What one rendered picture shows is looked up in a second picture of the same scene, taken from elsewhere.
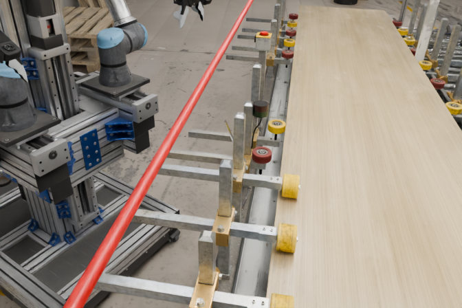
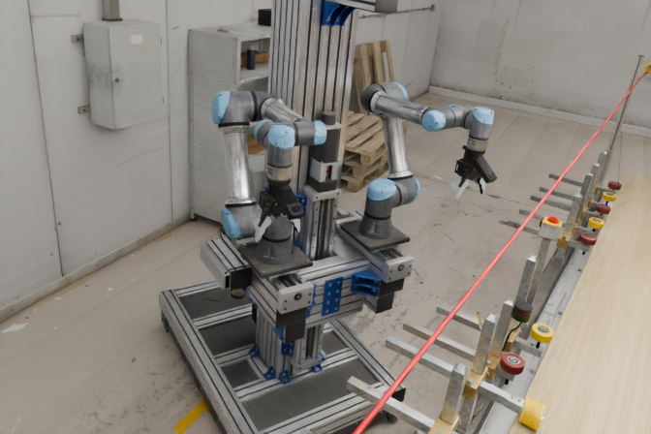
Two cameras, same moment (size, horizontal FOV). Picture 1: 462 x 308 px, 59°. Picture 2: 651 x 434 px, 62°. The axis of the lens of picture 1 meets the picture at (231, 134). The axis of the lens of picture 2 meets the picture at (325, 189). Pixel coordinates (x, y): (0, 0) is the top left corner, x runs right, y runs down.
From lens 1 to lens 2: 44 cm
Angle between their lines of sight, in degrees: 21
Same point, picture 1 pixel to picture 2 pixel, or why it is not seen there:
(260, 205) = (498, 420)
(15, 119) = (275, 254)
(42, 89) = (304, 226)
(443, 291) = not seen: outside the picture
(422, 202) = not seen: outside the picture
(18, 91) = (286, 230)
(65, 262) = (274, 403)
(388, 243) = not seen: outside the picture
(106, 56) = (372, 206)
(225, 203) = (449, 409)
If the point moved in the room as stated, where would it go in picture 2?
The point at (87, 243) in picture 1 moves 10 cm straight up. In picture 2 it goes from (300, 389) to (301, 373)
